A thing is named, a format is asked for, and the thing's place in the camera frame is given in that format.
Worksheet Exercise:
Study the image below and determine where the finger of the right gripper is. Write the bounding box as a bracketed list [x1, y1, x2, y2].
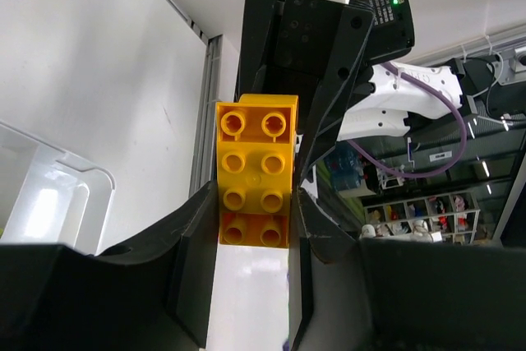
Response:
[293, 3, 373, 185]
[235, 0, 284, 99]

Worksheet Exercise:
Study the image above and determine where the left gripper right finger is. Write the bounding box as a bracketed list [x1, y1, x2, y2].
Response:
[288, 189, 525, 350]

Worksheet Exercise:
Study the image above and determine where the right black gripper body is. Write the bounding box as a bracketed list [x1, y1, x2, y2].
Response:
[265, 0, 344, 80]

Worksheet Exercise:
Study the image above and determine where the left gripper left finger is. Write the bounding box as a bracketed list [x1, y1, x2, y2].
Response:
[1, 181, 219, 350]

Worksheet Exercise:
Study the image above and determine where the yellow lego piece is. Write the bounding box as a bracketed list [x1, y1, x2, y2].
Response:
[216, 94, 299, 248]

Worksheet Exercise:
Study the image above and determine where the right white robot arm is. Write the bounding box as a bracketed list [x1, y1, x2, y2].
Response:
[237, 0, 474, 182]

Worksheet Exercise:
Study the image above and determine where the white divided tray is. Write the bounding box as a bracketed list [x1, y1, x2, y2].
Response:
[1, 123, 116, 254]

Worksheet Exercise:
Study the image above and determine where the aluminium rail right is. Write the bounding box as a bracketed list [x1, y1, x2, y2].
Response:
[165, 0, 223, 196]

